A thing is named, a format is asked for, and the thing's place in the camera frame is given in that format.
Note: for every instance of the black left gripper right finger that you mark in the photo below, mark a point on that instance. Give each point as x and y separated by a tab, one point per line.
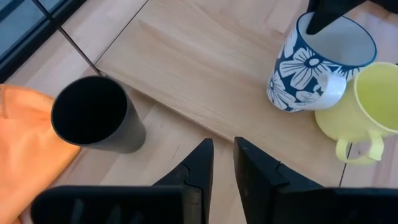
255	174

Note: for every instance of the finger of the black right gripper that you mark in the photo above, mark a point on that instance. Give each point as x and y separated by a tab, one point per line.
323	15
390	4

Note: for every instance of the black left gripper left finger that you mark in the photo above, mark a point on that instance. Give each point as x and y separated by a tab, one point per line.
199	168

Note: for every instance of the blue white floral mug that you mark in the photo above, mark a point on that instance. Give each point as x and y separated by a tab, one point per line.
298	71

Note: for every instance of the yellow-green mug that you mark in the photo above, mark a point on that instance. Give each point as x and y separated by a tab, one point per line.
342	121

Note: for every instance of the black tall cup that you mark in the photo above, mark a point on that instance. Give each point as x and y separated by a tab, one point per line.
93	109

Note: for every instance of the orange cloth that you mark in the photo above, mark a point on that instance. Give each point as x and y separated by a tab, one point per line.
25	155

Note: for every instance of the black aluminium table frame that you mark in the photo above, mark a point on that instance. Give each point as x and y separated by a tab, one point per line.
18	59

